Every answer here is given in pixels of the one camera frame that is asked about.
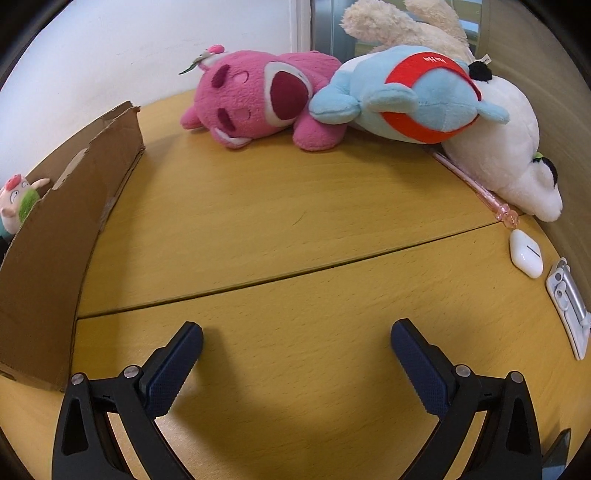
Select pink pen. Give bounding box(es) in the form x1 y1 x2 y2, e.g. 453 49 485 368
431 151 520 229

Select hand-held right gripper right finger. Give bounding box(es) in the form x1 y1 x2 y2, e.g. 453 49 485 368
390 318 542 480

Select pink bear plush toy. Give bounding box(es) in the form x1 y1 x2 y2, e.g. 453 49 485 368
179 45 345 152

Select grey metal door frame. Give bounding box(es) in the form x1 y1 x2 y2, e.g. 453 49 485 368
311 0 356 58

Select white earbuds case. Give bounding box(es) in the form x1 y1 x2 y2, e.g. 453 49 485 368
509 229 544 280

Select brown cardboard box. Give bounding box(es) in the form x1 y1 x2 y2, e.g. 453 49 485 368
0 102 146 394

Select wooden desk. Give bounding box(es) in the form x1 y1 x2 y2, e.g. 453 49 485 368
0 88 587 480

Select silver folding phone holder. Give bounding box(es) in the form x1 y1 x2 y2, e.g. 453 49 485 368
546 257 591 361

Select small pig plush toy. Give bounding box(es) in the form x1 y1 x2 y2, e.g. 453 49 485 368
0 173 51 241

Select cream fluffy plush toy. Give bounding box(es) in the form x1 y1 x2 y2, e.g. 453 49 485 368
341 0 476 63

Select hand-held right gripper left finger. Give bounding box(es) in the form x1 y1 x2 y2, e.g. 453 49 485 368
52 322 204 480

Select blue and red plush toy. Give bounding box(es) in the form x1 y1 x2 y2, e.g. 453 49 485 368
308 45 511 145

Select white plush toy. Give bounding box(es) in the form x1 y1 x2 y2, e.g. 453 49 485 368
438 60 564 223

